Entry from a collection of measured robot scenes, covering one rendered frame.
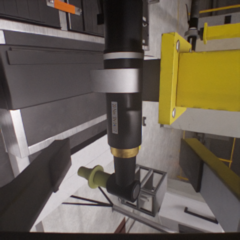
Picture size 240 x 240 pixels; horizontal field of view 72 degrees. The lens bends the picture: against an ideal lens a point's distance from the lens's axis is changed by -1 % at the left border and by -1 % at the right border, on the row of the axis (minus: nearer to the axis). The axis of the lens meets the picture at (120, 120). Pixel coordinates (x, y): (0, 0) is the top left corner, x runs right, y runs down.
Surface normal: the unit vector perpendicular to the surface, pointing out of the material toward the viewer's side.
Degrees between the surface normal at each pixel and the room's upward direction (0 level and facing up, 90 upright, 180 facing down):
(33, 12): 0
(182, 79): 90
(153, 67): 90
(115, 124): 90
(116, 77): 71
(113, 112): 90
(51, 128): 0
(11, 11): 0
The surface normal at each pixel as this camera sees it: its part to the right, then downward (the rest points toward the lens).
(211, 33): -0.51, 0.03
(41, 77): 0.86, 0.12
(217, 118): -0.52, 0.28
